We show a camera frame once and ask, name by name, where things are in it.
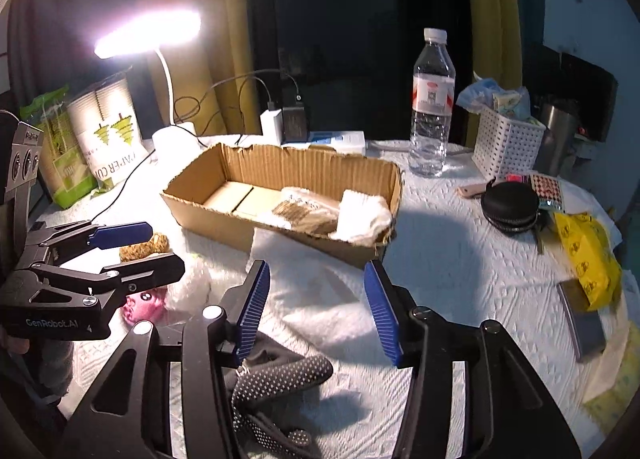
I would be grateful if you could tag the beige woven pad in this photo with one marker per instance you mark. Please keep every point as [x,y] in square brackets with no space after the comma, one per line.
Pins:
[307,212]

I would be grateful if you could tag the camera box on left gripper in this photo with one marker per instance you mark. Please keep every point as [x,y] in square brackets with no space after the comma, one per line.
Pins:
[21,146]

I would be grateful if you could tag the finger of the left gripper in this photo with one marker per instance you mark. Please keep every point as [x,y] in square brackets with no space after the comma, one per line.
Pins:
[133,276]
[70,240]

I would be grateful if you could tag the pink plush toy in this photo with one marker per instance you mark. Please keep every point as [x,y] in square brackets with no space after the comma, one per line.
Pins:
[146,305]

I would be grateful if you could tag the left hand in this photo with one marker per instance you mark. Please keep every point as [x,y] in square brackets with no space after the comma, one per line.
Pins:
[14,345]

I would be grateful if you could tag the paper cup sleeve pack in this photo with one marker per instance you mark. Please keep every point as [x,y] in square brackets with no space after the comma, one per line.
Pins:
[107,130]

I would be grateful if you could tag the black round zip case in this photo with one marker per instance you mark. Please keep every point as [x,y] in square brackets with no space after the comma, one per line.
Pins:
[511,207]

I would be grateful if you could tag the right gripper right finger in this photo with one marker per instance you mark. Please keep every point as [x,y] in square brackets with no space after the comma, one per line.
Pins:
[416,338]

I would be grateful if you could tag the cardboard box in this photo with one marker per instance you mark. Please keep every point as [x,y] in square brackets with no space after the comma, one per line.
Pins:
[226,193]

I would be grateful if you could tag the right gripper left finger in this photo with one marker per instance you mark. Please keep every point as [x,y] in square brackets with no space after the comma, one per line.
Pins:
[218,338]

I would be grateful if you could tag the red patterned packet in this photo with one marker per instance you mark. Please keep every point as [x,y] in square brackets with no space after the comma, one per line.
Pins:
[549,192]

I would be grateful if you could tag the dark phone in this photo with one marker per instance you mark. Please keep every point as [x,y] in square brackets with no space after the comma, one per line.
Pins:
[586,330]

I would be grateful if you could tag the white usb charger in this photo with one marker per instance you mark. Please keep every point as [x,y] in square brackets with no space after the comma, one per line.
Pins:
[272,126]

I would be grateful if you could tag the green snack bag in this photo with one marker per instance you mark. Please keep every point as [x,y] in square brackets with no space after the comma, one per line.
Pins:
[63,166]

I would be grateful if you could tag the white perforated basket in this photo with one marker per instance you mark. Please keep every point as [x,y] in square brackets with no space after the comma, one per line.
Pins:
[506,145]

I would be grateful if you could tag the white fluffy cloth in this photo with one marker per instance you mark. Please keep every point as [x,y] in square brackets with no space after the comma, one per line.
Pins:
[361,218]

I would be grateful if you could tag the black dotted glove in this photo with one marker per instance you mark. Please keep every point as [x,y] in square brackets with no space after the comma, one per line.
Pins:
[269,374]

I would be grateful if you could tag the steel cup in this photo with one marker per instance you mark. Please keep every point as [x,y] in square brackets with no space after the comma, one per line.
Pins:
[561,127]

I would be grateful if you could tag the brown plush bear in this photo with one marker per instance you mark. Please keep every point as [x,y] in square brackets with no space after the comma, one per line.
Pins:
[158,244]

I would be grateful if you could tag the white desk lamp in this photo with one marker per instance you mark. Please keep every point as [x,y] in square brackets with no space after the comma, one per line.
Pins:
[146,36]

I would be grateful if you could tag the yellow plastic bag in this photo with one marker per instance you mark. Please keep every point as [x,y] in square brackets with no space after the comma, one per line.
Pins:
[585,242]

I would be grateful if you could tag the clear water bottle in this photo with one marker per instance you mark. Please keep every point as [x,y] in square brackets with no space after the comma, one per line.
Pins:
[432,101]

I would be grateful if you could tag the white tablecloth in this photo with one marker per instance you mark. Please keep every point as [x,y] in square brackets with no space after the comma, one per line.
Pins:
[444,253]

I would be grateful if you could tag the black power adapter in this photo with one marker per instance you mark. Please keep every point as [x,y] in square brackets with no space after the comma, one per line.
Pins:
[295,123]

